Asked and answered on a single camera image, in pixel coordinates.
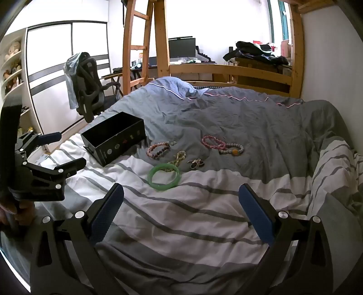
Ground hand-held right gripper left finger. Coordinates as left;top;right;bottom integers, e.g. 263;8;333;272
30;183;125;295

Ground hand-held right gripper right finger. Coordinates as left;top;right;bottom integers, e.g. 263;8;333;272
238;183;334;295

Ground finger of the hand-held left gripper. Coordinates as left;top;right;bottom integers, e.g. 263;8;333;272
21;157;87;202
15;131;62;155

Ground green jade bangle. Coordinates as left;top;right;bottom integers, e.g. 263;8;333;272
148;164;181;191

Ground grey bead bracelet orange bead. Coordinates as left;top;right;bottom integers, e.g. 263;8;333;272
218;143;244;156

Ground black cardboard box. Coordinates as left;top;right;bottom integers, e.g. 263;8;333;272
81;111;146;168

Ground pink and dark bead bracelet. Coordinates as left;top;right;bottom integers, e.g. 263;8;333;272
146;141;178;159

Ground silver dark stone bracelet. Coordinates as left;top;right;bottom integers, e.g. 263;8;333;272
187;158;205;171

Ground gold chain bracelet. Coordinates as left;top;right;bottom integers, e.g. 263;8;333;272
167;151;188;173

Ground person's left hand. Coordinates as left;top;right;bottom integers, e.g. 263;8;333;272
0;199;36;226

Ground blue grey garment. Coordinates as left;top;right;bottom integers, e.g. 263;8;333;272
64;53;86;110

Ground white shelf unit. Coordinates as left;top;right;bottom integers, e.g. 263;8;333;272
0;28;43;137

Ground white sliding wardrobe doors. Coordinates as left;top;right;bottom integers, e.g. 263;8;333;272
25;22;112;151

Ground black office chair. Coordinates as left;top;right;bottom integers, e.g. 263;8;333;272
75;52;122;123

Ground brown plush toy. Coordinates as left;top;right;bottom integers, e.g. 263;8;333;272
3;61;23;82

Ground beige plush toy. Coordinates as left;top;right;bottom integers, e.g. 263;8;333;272
6;41;22;56

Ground grey white striped duvet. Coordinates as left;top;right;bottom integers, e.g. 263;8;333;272
42;76;363;295

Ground wooden desk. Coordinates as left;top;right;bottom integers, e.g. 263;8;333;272
101;61;219;94

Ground wooden ladder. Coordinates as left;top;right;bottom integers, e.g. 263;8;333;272
123;0;155;95

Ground wooden cabinet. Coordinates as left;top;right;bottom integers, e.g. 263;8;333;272
235;57;293;86

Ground black computer monitor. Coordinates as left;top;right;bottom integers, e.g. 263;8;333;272
168;37;197;59

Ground pile of dark clothes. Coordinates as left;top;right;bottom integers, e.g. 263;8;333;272
223;41;290;64

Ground black desk organizer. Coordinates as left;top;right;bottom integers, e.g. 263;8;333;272
196;50;216;63

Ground wooden bed frame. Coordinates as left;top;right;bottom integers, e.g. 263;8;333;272
147;0;341;98

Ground teal window frame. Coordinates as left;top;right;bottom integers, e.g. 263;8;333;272
268;0;292;43

